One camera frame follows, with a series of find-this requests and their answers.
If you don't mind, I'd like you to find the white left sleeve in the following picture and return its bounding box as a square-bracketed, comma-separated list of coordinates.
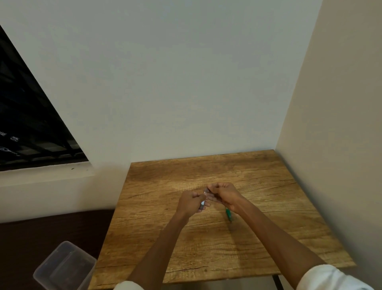
[113, 280, 145, 290]

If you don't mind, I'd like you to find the dark window with grille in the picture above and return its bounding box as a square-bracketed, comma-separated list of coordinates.
[0, 25, 89, 172]

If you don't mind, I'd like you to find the person's left hand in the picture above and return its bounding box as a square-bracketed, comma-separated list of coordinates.
[175, 191, 211, 219]

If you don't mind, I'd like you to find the person's right forearm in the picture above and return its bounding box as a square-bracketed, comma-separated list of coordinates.
[236, 199, 326, 288]

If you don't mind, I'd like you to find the white right sleeve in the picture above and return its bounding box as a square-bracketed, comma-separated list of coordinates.
[296, 264, 375, 290]

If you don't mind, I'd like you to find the person's right hand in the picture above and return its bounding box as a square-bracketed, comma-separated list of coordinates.
[206, 182, 249, 214]

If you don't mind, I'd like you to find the person's left forearm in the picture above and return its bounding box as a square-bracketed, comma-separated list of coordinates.
[127, 212, 191, 290]

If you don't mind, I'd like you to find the white sleeve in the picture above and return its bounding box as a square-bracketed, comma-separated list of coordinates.
[113, 280, 145, 290]
[296, 264, 375, 290]

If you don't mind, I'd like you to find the clear plastic container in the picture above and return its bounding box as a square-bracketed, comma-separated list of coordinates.
[33, 241, 97, 290]

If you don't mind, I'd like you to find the green pen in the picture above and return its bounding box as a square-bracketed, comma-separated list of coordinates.
[204, 188, 234, 223]

